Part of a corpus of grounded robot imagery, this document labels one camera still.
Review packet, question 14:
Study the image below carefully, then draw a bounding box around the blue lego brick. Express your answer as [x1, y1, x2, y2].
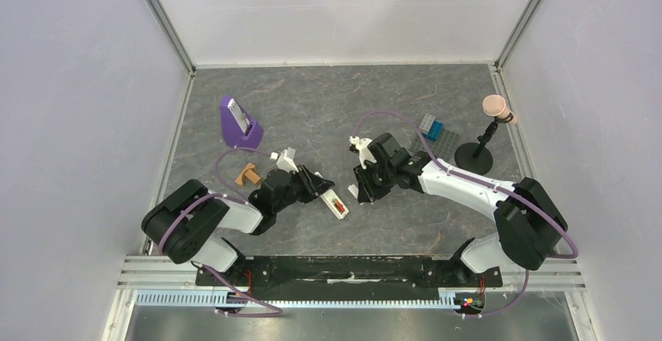
[419, 120, 443, 142]

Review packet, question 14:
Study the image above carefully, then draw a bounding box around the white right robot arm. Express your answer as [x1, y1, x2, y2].
[349, 133, 568, 285]

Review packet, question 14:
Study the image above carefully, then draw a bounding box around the white battery cover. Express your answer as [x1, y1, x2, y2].
[347, 184, 359, 199]

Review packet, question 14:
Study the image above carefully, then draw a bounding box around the small wooden block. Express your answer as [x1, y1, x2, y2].
[244, 169, 262, 185]

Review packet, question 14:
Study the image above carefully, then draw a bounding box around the wooden block piece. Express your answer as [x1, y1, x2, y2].
[235, 162, 262, 186]

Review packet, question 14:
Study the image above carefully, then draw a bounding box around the red orange battery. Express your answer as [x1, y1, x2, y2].
[333, 199, 346, 214]

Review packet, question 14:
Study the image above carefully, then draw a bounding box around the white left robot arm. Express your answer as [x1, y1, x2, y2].
[141, 165, 335, 285]

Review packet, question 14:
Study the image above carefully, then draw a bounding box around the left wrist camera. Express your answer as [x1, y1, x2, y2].
[270, 147, 298, 172]

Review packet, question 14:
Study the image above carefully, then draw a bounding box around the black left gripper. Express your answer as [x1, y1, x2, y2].
[273, 163, 335, 213]

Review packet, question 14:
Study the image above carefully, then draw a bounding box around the white remote control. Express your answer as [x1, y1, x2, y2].
[320, 190, 349, 220]

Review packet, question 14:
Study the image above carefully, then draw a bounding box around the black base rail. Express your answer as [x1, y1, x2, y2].
[225, 255, 503, 301]

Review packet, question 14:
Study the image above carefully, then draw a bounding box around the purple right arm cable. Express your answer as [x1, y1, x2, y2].
[351, 110, 580, 319]

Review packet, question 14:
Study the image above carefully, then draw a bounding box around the grey lego baseplate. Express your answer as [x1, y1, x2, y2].
[424, 128, 460, 162]

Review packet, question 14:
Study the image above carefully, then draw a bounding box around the black microphone stand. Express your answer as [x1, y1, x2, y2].
[454, 115, 514, 175]

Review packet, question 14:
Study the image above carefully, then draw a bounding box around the grey lego brick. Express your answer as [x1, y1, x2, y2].
[419, 114, 438, 137]

